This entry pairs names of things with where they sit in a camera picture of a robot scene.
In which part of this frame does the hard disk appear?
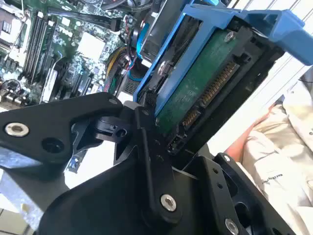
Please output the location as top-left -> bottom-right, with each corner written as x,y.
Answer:
133,3 -> 313,156

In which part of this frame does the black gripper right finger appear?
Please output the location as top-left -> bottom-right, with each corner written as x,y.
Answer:
183,153 -> 296,235

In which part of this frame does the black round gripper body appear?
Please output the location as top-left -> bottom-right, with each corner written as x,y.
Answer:
39,153 -> 216,235

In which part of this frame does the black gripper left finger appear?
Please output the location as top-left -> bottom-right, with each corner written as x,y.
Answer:
0,90 -> 183,225

